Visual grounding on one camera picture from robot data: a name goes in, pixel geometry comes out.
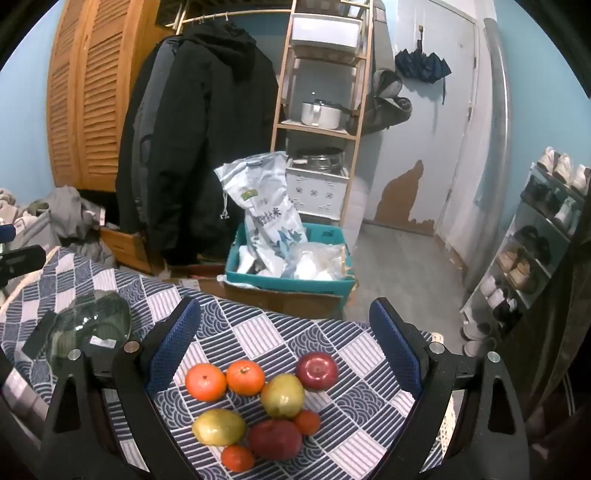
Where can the red apple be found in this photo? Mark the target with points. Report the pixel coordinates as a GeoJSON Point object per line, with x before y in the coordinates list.
{"type": "Point", "coordinates": [275, 439]}
{"type": "Point", "coordinates": [316, 370]}

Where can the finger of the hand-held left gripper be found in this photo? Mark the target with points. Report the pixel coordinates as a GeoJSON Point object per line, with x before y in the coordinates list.
{"type": "Point", "coordinates": [5, 232]}
{"type": "Point", "coordinates": [23, 261]}

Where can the wooden clothes rail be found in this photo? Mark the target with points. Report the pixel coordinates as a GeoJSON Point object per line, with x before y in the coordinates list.
{"type": "Point", "coordinates": [240, 13]}

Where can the dark glass bowl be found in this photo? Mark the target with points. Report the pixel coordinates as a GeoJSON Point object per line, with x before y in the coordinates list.
{"type": "Point", "coordinates": [99, 318]}

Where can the clear plastic bags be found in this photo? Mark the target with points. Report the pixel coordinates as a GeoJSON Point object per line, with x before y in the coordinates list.
{"type": "Point", "coordinates": [314, 263]}

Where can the pale blue door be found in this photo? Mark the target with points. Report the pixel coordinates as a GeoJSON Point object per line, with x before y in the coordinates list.
{"type": "Point", "coordinates": [455, 115]}

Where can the wooden box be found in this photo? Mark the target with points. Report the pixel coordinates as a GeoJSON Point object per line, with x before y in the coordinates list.
{"type": "Point", "coordinates": [124, 247]}

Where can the blue white patterned tablecloth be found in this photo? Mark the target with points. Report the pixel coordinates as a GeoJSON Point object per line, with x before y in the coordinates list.
{"type": "Point", "coordinates": [286, 332]}

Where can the wooden louvered wardrobe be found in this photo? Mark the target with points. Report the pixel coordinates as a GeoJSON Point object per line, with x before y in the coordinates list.
{"type": "Point", "coordinates": [99, 92]}

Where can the steel pot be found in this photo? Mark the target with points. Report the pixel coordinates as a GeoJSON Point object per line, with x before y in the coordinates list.
{"type": "Point", "coordinates": [323, 159]}

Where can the grey clothes pile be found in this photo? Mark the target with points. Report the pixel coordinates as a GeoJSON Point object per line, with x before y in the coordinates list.
{"type": "Point", "coordinates": [69, 212]}

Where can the small orange tangerine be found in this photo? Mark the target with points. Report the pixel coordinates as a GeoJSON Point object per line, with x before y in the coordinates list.
{"type": "Point", "coordinates": [308, 422]}
{"type": "Point", "coordinates": [237, 458]}

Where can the yellow pear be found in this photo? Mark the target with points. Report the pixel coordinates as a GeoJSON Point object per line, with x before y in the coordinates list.
{"type": "Point", "coordinates": [218, 427]}

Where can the white rice bag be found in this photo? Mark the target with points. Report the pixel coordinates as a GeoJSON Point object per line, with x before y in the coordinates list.
{"type": "Point", "coordinates": [263, 198]}

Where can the white shoe rack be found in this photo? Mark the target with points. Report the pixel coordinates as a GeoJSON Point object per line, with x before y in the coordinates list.
{"type": "Point", "coordinates": [531, 217]}

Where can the wooden shelf rack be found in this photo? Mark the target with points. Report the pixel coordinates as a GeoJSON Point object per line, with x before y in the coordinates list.
{"type": "Point", "coordinates": [318, 129]}

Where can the white patterned cabinet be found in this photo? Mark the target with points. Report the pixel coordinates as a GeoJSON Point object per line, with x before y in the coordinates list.
{"type": "Point", "coordinates": [314, 191]}

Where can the row of shoes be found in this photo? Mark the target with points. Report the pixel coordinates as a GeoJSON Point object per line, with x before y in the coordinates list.
{"type": "Point", "coordinates": [561, 166]}

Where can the white storage box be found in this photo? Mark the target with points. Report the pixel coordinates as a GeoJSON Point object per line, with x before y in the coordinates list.
{"type": "Point", "coordinates": [323, 30]}

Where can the brown cardboard box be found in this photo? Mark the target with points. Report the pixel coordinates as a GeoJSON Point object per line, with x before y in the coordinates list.
{"type": "Point", "coordinates": [277, 302]}

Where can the yellow-green pear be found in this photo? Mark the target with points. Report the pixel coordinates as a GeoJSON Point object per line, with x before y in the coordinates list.
{"type": "Point", "coordinates": [282, 395]}

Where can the dark blue umbrella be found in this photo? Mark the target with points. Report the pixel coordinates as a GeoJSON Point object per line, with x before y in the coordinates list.
{"type": "Point", "coordinates": [422, 64]}

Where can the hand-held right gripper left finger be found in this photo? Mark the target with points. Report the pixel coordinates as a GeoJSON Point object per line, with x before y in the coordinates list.
{"type": "Point", "coordinates": [171, 341]}

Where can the grey coat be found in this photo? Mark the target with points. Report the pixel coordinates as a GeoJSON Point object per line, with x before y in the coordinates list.
{"type": "Point", "coordinates": [150, 115]}

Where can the metal pipe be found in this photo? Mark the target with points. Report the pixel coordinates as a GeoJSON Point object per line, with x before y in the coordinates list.
{"type": "Point", "coordinates": [501, 115]}

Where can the grey hanging bag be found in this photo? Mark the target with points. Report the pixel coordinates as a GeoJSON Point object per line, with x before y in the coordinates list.
{"type": "Point", "coordinates": [385, 106]}

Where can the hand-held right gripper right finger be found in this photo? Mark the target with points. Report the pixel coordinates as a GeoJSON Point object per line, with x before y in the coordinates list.
{"type": "Point", "coordinates": [397, 341]}

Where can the white cooking pot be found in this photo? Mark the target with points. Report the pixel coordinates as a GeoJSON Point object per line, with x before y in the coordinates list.
{"type": "Point", "coordinates": [318, 115]}

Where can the teal plastic basket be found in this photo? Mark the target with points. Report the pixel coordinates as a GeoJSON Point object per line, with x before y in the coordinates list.
{"type": "Point", "coordinates": [286, 284]}

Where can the black hooded coat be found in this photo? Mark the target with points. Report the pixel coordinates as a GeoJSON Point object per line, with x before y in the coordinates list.
{"type": "Point", "coordinates": [207, 115]}

